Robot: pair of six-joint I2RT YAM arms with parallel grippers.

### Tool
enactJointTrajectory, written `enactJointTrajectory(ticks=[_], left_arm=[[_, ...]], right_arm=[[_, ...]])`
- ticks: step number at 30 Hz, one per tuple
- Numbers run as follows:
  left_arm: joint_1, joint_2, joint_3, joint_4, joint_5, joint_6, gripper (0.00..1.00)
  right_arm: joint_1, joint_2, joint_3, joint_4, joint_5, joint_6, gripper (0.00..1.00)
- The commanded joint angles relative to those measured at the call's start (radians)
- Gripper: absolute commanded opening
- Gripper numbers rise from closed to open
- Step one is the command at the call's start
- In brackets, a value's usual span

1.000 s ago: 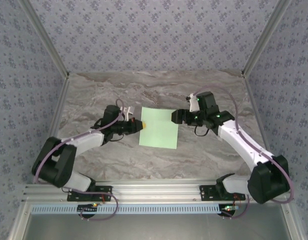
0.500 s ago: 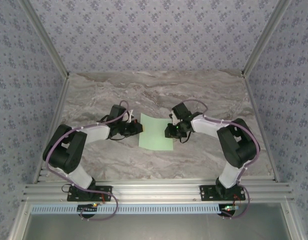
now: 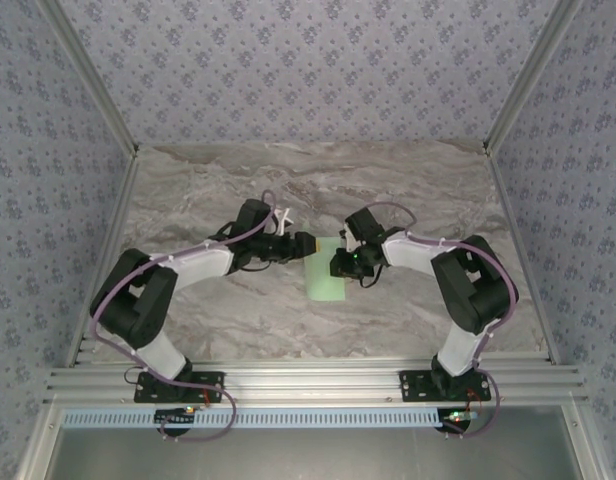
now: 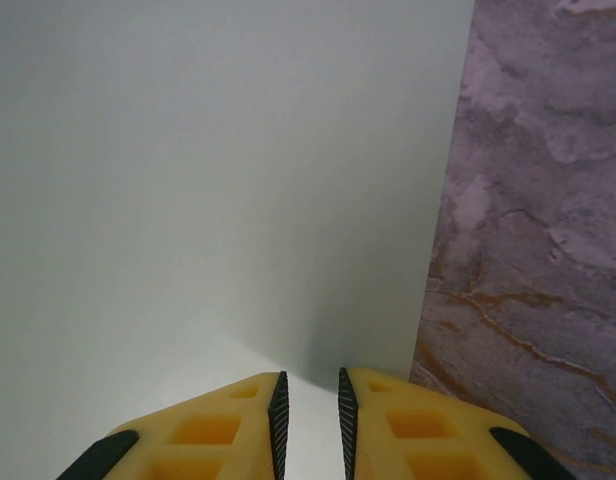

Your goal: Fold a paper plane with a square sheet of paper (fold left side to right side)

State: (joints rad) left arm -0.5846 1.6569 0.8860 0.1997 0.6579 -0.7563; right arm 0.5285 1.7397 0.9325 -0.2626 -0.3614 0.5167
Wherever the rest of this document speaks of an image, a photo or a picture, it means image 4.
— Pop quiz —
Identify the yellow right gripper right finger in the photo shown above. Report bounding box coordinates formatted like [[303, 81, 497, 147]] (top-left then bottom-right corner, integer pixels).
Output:
[[337, 367, 579, 480]]

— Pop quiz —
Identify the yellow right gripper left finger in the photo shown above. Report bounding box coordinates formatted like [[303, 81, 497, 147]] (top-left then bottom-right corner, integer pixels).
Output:
[[55, 370, 290, 480]]

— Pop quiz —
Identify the light green paper sheet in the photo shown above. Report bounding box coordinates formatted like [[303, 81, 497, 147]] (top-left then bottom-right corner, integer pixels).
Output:
[[0, 0, 477, 480]]

